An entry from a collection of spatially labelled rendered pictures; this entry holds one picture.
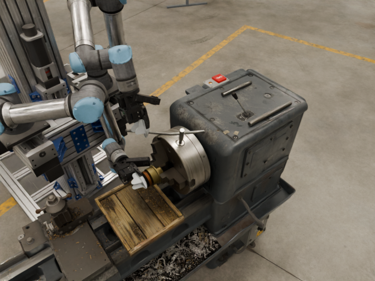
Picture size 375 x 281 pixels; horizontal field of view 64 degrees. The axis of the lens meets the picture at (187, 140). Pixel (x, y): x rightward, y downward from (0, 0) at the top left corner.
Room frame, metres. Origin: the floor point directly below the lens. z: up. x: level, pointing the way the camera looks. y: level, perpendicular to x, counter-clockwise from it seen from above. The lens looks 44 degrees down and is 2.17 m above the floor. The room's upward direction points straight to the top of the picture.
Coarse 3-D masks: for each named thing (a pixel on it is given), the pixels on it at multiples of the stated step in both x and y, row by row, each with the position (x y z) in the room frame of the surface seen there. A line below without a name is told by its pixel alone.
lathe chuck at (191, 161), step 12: (168, 132) 1.03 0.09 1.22; (168, 144) 0.95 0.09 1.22; (192, 144) 0.95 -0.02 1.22; (168, 156) 0.95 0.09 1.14; (180, 156) 0.89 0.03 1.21; (192, 156) 0.90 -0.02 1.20; (180, 168) 0.88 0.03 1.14; (192, 168) 0.86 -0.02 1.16; (204, 180) 0.88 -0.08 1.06; (180, 192) 0.88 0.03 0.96
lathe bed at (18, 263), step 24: (168, 192) 0.99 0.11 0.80; (192, 192) 0.97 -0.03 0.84; (96, 216) 0.82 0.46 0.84; (192, 216) 0.84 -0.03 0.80; (168, 240) 0.75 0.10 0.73; (0, 264) 0.57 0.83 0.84; (24, 264) 0.56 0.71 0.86; (48, 264) 0.58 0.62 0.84; (120, 264) 0.57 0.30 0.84; (144, 264) 0.64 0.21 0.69
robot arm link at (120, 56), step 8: (112, 48) 0.96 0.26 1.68; (120, 48) 0.94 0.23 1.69; (128, 48) 0.96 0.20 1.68; (112, 56) 0.93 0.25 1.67; (120, 56) 0.92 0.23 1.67; (128, 56) 0.94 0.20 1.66; (112, 64) 0.93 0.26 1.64; (120, 64) 0.91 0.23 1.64; (128, 64) 0.93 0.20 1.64; (120, 72) 0.91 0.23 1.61; (128, 72) 0.91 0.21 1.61; (120, 80) 0.90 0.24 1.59
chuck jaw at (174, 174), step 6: (174, 168) 0.91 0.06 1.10; (162, 174) 0.88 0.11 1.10; (168, 174) 0.88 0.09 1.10; (174, 174) 0.88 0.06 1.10; (180, 174) 0.88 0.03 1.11; (162, 180) 0.85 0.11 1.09; (168, 180) 0.85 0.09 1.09; (174, 180) 0.85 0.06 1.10; (180, 180) 0.84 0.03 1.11; (186, 180) 0.84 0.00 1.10; (192, 180) 0.84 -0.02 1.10; (180, 186) 0.82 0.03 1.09
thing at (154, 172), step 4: (148, 168) 0.90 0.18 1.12; (152, 168) 0.90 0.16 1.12; (156, 168) 0.91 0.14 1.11; (160, 168) 0.91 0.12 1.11; (144, 172) 0.88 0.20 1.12; (148, 172) 0.88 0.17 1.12; (152, 172) 0.87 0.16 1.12; (156, 172) 0.88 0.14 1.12; (160, 172) 0.89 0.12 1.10; (144, 176) 0.85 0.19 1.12; (148, 176) 0.86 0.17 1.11; (152, 176) 0.86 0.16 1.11; (156, 176) 0.86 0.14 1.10; (148, 180) 0.84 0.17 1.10; (152, 180) 0.85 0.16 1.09; (156, 180) 0.85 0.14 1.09; (160, 180) 0.86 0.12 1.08; (148, 184) 0.83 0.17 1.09; (152, 184) 0.86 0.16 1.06
